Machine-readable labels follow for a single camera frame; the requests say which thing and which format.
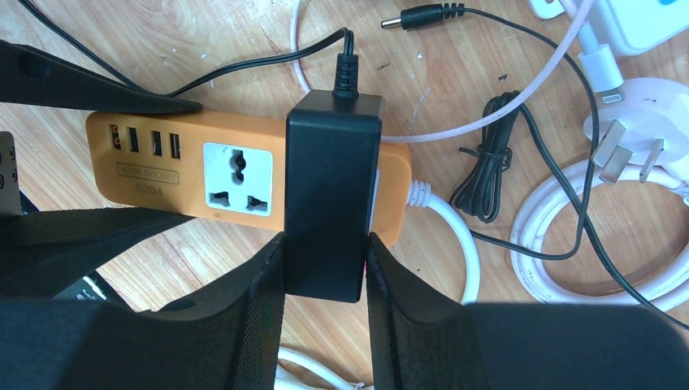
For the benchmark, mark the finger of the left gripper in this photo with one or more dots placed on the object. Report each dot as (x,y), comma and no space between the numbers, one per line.
(32,77)
(43,253)

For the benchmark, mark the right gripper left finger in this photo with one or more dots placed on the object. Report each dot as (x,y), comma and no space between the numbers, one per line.
(225,335)

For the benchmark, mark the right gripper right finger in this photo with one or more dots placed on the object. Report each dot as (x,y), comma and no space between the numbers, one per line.
(421,339)

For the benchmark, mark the orange power strip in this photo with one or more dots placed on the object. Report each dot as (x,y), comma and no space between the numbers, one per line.
(222,166)

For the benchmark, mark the black power adapter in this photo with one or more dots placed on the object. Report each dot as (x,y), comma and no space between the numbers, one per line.
(332,150)

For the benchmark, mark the long white power strip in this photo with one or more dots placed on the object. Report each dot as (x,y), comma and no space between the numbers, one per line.
(633,27)

